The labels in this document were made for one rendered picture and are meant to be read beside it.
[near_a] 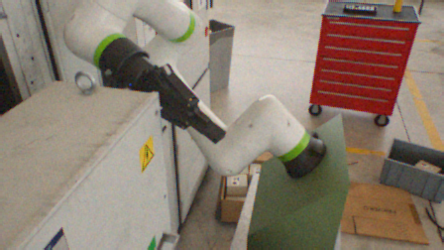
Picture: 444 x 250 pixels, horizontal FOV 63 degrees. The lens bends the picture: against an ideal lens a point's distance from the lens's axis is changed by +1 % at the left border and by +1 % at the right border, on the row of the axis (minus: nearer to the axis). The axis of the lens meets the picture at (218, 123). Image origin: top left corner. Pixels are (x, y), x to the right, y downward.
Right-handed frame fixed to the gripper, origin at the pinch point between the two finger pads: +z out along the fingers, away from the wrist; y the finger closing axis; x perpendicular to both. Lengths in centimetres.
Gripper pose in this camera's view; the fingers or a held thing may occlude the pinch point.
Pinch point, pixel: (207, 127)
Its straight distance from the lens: 69.5
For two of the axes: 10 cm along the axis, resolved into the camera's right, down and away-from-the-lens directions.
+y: -2.5, 6.9, 6.8
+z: 7.5, 5.8, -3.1
